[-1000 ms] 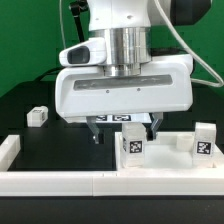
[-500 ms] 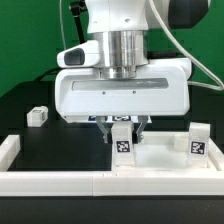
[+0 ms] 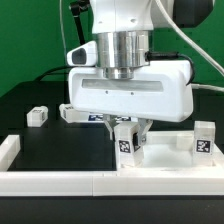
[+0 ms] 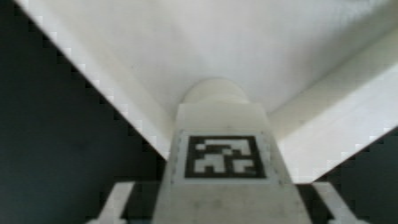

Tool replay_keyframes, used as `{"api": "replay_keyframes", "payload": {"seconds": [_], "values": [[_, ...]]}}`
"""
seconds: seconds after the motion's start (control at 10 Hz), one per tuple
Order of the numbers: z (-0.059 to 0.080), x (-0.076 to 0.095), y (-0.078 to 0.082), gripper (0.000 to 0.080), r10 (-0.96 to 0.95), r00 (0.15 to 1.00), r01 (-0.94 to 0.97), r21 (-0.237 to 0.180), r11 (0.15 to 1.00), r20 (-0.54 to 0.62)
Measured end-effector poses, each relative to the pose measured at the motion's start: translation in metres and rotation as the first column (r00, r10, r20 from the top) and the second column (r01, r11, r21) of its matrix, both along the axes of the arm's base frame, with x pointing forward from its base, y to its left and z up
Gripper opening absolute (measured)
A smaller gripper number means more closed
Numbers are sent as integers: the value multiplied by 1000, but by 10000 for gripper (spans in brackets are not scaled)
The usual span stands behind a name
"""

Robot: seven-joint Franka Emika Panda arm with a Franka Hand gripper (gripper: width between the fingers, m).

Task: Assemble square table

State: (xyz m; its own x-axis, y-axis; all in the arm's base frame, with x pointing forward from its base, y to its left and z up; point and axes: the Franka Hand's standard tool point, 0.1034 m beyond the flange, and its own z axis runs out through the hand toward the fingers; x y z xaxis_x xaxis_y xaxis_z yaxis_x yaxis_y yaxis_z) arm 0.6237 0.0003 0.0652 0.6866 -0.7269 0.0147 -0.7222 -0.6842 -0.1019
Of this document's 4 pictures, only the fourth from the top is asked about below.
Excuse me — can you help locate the white square table top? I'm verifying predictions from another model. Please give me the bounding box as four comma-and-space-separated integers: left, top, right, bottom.
14, 0, 398, 183

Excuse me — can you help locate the white table leg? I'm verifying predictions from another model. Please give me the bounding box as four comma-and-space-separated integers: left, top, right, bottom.
153, 79, 311, 224

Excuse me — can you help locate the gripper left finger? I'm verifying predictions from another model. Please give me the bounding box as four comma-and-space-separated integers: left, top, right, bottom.
85, 182, 135, 224

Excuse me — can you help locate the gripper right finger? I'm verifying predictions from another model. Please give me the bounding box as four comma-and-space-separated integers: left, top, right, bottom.
312, 182, 369, 224

